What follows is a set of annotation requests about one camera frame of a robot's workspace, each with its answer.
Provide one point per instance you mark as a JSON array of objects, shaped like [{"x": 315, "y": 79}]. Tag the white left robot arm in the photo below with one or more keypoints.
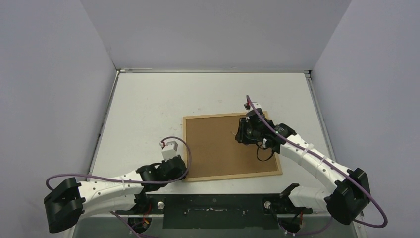
[{"x": 73, "y": 200}]

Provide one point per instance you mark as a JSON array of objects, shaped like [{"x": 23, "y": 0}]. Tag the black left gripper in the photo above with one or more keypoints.
[{"x": 180, "y": 175}]

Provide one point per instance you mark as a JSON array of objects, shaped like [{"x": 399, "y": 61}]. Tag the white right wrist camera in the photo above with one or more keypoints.
[{"x": 252, "y": 108}]

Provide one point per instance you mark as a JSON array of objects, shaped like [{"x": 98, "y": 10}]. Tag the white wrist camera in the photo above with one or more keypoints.
[
  {"x": 252, "y": 108},
  {"x": 169, "y": 149}
]

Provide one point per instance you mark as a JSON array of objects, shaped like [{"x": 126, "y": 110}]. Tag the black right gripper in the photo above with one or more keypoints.
[{"x": 242, "y": 132}]

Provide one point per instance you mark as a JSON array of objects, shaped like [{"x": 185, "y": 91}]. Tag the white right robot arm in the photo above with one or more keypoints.
[{"x": 346, "y": 191}]

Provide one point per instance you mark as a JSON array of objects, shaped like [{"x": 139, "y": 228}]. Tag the wooden picture frame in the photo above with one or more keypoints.
[{"x": 216, "y": 155}]

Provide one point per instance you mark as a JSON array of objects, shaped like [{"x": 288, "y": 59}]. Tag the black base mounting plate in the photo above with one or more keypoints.
[{"x": 225, "y": 211}]

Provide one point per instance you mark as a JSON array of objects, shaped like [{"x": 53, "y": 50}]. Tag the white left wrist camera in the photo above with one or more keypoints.
[{"x": 169, "y": 149}]

